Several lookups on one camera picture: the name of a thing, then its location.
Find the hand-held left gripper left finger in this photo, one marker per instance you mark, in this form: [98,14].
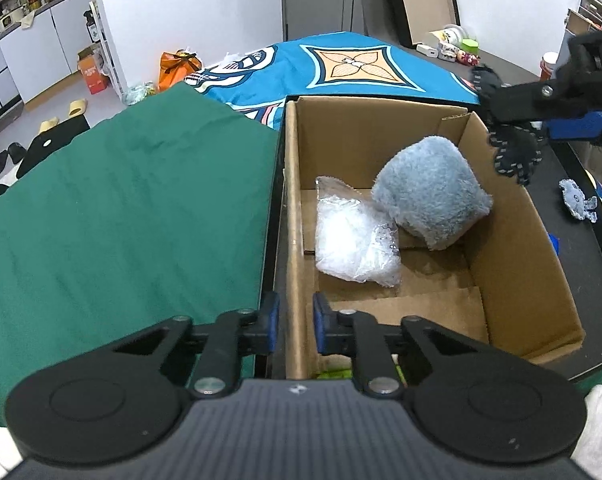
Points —
[271,325]

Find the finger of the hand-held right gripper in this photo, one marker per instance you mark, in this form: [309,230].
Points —
[531,100]
[578,128]

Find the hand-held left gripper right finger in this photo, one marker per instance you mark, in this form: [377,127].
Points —
[322,327]

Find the clear plastic bag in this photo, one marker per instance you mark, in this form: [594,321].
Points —
[346,240]

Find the grey-blue plush toy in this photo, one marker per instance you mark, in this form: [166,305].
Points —
[431,190]

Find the brown cardboard box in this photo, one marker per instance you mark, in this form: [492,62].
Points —
[521,260]

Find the dark grey bench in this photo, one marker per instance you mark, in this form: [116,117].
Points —
[511,67]

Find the red and white cup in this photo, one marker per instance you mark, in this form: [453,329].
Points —
[548,66]

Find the small grey fish toy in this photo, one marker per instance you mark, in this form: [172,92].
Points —
[576,200]

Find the red toy figures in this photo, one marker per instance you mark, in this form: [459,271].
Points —
[467,58]

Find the white can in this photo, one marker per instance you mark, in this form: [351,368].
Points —
[452,34]

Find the white toy figures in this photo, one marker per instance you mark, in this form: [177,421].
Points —
[433,52]

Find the blue tissue packet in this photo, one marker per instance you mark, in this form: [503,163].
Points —
[555,245]

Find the green cloth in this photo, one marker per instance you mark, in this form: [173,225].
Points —
[106,235]

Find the grey door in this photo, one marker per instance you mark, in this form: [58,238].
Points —
[326,0]

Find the blue patterned blanket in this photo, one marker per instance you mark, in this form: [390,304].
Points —
[291,75]

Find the greenish clear bag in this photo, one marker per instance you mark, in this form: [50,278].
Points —
[139,94]

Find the orange bag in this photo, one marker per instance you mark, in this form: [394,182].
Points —
[178,71]

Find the yellow slipper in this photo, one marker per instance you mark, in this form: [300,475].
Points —
[49,125]
[77,108]

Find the white fleece cloth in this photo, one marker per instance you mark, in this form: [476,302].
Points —
[601,425]

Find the orange carton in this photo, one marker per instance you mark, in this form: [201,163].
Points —
[92,72]

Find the white narrow rack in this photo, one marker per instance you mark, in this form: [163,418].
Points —
[103,45]

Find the white kitchen cabinet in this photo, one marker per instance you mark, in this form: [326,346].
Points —
[41,50]

